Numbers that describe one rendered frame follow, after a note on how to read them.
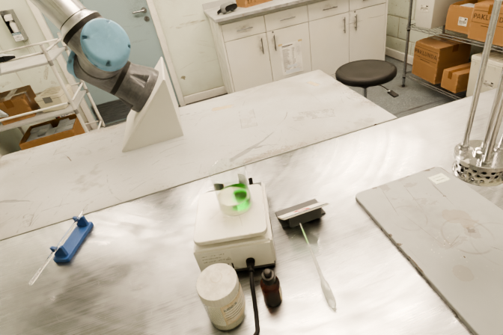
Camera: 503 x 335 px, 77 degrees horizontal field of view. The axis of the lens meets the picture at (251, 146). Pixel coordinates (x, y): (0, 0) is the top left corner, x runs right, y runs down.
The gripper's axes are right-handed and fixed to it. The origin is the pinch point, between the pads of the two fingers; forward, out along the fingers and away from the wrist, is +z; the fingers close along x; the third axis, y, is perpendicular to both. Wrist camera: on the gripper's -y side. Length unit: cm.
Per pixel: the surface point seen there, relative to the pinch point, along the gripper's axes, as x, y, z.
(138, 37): -195, 180, 27
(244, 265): 44, -7, 39
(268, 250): 43, -10, 42
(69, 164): 1.9, 37.4, 2.0
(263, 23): -158, 124, 131
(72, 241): 31.2, 13.6, 8.6
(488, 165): 41, -32, 66
